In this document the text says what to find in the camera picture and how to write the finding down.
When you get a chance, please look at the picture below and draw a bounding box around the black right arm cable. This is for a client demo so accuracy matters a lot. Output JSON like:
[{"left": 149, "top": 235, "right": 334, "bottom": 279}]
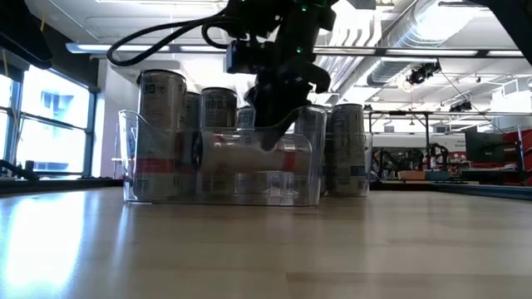
[{"left": 106, "top": 14, "right": 250, "bottom": 67}]

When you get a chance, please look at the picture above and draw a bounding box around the large bright window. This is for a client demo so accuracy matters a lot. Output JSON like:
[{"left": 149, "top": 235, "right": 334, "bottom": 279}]
[{"left": 0, "top": 68, "right": 97, "bottom": 178}]

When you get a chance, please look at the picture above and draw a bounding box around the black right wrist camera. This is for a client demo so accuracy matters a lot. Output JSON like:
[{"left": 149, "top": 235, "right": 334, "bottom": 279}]
[{"left": 225, "top": 39, "right": 268, "bottom": 75}]

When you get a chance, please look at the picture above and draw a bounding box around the silver ceiling duct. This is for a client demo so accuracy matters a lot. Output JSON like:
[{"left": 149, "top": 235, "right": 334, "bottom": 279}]
[{"left": 367, "top": 0, "right": 481, "bottom": 86}]

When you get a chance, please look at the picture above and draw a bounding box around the red tool cabinet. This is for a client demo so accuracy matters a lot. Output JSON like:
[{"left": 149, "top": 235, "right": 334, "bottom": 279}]
[{"left": 502, "top": 128, "right": 532, "bottom": 187}]

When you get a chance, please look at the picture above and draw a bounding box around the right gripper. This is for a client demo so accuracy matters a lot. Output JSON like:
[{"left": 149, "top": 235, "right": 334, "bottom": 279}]
[{"left": 227, "top": 0, "right": 338, "bottom": 153}]

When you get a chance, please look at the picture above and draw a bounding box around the black computer monitor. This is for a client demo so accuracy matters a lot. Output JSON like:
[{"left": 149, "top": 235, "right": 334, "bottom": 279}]
[{"left": 465, "top": 131, "right": 506, "bottom": 164}]

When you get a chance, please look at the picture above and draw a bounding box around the black track spotlight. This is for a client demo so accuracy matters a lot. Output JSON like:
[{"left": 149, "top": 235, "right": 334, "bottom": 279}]
[
  {"left": 406, "top": 61, "right": 441, "bottom": 86},
  {"left": 448, "top": 100, "right": 473, "bottom": 113}
]

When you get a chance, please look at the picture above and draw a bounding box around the black frame background table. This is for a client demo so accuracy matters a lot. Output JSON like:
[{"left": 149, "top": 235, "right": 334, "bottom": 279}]
[{"left": 367, "top": 110, "right": 532, "bottom": 146}]

